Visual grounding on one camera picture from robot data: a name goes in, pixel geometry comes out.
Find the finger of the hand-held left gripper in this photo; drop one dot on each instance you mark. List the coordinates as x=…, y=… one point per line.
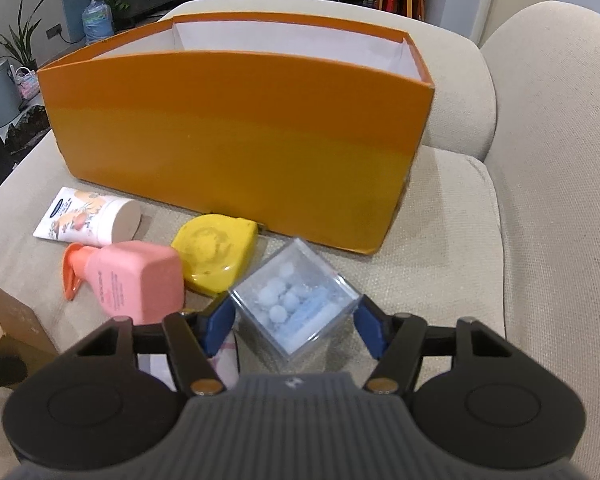
x=2, y=371

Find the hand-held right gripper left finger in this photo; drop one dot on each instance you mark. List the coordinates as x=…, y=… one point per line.
x=217, y=325

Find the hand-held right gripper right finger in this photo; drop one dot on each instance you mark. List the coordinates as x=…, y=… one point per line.
x=372, y=327

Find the small brown cardboard box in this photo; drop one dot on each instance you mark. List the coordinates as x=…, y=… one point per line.
x=10, y=320

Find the clear plastic cotton box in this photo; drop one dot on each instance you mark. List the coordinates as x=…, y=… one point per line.
x=290, y=305

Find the yellow tape measure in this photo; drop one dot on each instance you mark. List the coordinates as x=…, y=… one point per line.
x=210, y=250

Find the pink spray bottle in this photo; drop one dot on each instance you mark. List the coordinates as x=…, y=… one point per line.
x=140, y=280

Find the white hand cream tube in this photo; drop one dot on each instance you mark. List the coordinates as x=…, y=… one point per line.
x=85, y=215

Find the orange cardboard box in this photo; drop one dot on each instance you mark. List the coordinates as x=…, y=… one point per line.
x=230, y=135

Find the beige sofa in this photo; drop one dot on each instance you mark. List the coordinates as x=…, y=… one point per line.
x=530, y=160

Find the grey pedal bin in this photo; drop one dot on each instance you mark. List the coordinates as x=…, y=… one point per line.
x=0, y=92

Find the woven pink basket bag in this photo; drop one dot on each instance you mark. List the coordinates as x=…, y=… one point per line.
x=27, y=84

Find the blue water jug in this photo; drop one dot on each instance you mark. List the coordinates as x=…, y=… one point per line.
x=97, y=20

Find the long-leaf potted plant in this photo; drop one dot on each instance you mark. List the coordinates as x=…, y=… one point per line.
x=17, y=40

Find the black wall socket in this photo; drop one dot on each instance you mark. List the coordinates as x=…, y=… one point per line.
x=54, y=31

